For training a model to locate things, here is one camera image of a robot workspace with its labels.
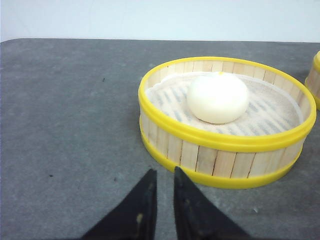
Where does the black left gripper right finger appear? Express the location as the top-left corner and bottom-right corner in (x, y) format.
(173, 166), (250, 240)

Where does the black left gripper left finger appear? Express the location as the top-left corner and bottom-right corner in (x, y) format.
(81, 169), (157, 240)

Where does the bamboo steamer tray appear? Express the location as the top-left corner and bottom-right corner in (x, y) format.
(304, 51), (320, 110)
(138, 56), (320, 189)

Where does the white steamed bun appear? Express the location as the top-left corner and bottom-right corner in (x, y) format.
(186, 71), (249, 124)

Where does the white steamer liner cloth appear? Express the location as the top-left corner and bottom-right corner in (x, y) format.
(145, 71), (304, 136)

